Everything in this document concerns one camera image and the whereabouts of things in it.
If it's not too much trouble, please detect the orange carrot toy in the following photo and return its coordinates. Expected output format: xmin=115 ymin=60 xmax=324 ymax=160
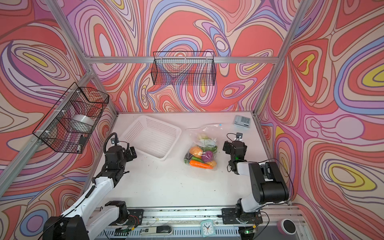
xmin=189 ymin=160 xmax=213 ymax=170

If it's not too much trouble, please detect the black wire basket wall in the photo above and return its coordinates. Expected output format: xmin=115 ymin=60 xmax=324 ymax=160
xmin=151 ymin=51 xmax=217 ymax=86
xmin=33 ymin=83 xmax=110 ymax=154

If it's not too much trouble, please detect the green lettuce cabbage toy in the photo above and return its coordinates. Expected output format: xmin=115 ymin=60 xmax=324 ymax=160
xmin=197 ymin=138 xmax=218 ymax=153

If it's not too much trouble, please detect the silver tape roll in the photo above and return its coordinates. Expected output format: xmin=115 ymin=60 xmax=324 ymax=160
xmin=70 ymin=115 xmax=95 ymax=133

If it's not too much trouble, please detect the black white remote device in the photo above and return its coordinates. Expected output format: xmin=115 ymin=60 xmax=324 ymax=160
xmin=140 ymin=225 xmax=173 ymax=236

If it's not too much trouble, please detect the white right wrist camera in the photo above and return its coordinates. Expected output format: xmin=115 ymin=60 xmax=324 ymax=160
xmin=236 ymin=133 xmax=243 ymax=141

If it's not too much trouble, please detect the aluminium frame post left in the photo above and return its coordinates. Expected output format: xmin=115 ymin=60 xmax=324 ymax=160
xmin=44 ymin=0 xmax=119 ymax=115

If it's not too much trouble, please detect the black corrugated cable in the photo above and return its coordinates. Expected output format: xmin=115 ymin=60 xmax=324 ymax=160
xmin=103 ymin=132 xmax=119 ymax=154

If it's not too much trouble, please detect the purple red onion toy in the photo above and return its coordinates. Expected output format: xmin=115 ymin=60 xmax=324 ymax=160
xmin=201 ymin=151 xmax=214 ymax=163

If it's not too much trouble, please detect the black wire basket left wall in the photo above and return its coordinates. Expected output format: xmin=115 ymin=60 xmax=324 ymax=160
xmin=33 ymin=83 xmax=110 ymax=154

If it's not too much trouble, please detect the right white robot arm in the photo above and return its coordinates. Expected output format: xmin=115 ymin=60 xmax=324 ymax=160
xmin=222 ymin=140 xmax=290 ymax=224

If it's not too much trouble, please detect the black wire basket back wall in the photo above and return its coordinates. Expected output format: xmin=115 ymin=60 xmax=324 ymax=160
xmin=151 ymin=51 xmax=217 ymax=86

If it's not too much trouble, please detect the green circuit board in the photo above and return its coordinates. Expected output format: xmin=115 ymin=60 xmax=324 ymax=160
xmin=114 ymin=229 xmax=132 ymax=237

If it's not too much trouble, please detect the clear zip top bag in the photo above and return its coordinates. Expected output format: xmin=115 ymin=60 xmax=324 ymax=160
xmin=183 ymin=124 xmax=224 ymax=170

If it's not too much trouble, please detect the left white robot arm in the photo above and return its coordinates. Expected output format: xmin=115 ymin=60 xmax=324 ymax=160
xmin=39 ymin=133 xmax=137 ymax=240

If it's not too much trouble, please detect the grey calculator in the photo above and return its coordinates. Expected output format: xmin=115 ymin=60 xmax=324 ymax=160
xmin=234 ymin=115 xmax=251 ymax=129

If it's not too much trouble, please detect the small teal alarm clock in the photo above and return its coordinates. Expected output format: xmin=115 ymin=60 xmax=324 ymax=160
xmin=201 ymin=220 xmax=216 ymax=238

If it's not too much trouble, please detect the white plastic perforated basket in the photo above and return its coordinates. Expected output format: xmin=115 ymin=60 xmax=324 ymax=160
xmin=120 ymin=116 xmax=182 ymax=161

